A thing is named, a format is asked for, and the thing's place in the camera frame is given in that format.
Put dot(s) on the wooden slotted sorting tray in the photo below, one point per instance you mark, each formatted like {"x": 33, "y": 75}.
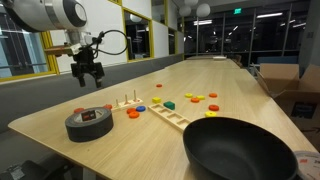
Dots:
{"x": 168, "y": 116}

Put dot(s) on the cardboard box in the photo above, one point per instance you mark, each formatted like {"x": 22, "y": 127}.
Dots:
{"x": 293, "y": 96}

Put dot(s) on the black bag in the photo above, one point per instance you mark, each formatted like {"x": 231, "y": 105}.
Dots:
{"x": 30, "y": 170}

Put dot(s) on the green block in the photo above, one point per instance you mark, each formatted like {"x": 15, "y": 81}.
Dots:
{"x": 169, "y": 105}

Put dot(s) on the green exit sign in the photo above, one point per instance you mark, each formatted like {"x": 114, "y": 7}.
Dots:
{"x": 237, "y": 11}

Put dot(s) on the white globe lamp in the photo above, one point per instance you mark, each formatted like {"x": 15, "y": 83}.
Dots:
{"x": 191, "y": 2}
{"x": 203, "y": 10}
{"x": 185, "y": 10}

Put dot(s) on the white tape roll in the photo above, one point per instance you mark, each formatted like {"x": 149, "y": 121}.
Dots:
{"x": 309, "y": 165}

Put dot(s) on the black tape roll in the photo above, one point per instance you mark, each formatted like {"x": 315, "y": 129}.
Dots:
{"x": 89, "y": 126}

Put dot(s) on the wooden peg platform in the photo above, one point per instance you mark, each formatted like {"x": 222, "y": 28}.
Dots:
{"x": 126, "y": 104}

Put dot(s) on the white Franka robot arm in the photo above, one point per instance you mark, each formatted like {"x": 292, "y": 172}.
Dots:
{"x": 43, "y": 15}

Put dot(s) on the black bowl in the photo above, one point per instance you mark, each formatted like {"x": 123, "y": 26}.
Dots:
{"x": 234, "y": 150}

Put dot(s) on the yellow disc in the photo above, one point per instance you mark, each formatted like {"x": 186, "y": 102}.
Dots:
{"x": 210, "y": 114}
{"x": 188, "y": 95}
{"x": 200, "y": 97}

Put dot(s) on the beige wrist camera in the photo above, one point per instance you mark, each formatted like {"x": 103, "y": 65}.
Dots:
{"x": 61, "y": 50}

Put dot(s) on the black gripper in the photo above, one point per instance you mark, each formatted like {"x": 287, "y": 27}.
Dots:
{"x": 87, "y": 65}

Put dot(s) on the grey bench backrest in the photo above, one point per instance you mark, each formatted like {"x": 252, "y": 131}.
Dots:
{"x": 53, "y": 91}

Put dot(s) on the small orange disc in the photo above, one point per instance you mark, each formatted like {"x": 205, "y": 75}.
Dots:
{"x": 159, "y": 85}

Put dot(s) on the white flat object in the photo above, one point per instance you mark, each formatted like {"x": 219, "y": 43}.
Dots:
{"x": 219, "y": 57}

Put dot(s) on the yellow block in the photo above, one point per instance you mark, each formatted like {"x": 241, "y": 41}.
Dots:
{"x": 156, "y": 100}

